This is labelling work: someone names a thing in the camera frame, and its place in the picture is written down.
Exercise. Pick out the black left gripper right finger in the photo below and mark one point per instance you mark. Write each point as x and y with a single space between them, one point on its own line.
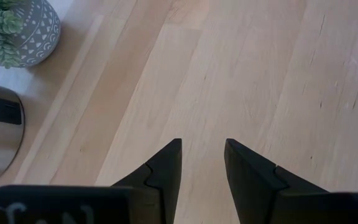
250 180

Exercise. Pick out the potted green succulent plant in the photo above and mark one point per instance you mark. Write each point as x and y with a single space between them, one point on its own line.
39 31

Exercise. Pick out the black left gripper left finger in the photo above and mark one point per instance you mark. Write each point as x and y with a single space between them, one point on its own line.
163 180

